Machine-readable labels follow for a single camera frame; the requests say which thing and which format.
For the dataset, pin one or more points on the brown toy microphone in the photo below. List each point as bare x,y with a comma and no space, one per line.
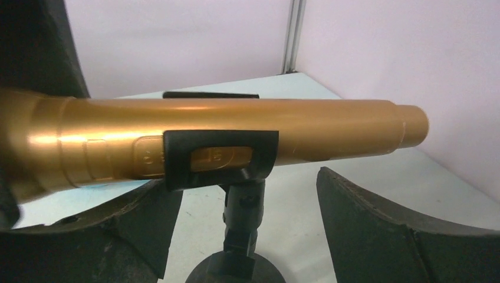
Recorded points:
50,144

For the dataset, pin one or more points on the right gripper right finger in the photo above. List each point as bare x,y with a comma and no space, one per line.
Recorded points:
373,239

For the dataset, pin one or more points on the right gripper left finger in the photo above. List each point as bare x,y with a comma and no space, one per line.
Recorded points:
126,239

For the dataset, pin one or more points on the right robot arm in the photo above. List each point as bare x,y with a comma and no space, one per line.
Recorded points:
91,188

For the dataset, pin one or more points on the aluminium frame rail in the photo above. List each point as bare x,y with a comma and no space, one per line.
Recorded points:
292,36

